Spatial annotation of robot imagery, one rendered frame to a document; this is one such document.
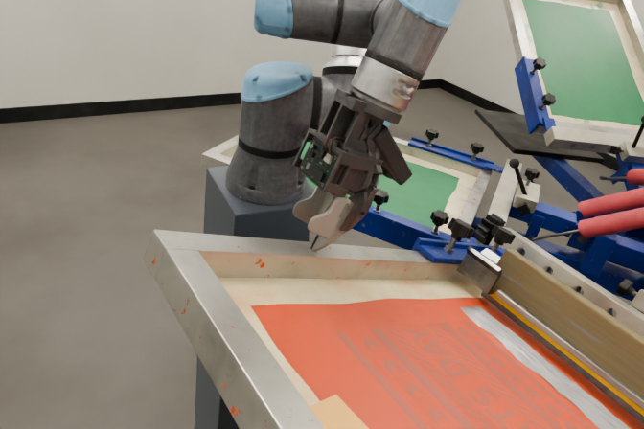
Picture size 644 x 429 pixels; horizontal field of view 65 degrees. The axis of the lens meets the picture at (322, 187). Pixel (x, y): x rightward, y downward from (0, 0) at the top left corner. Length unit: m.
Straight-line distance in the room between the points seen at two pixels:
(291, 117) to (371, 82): 0.29
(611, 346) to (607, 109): 1.41
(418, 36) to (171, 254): 0.35
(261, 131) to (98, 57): 3.43
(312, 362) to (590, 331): 0.48
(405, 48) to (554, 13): 1.85
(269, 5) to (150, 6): 3.60
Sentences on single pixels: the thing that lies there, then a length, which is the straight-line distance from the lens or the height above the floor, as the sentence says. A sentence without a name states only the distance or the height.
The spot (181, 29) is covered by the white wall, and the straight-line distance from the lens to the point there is 4.36.
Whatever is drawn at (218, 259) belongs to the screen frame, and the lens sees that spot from 0.58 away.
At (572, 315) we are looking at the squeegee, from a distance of 0.88.
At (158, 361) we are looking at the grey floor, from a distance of 2.24.
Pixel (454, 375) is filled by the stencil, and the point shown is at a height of 1.21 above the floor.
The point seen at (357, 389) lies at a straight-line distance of 0.54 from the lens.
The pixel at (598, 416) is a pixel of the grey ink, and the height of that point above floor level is 1.15.
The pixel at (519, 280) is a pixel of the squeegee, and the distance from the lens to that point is 0.91.
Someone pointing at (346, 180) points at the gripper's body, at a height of 1.40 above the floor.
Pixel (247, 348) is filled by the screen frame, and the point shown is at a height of 1.34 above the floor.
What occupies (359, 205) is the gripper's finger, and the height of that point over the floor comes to 1.36.
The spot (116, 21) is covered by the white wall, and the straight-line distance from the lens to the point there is 4.20.
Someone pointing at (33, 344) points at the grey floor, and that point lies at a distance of 2.39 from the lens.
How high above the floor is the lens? 1.67
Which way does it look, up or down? 29 degrees down
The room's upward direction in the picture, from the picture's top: 10 degrees clockwise
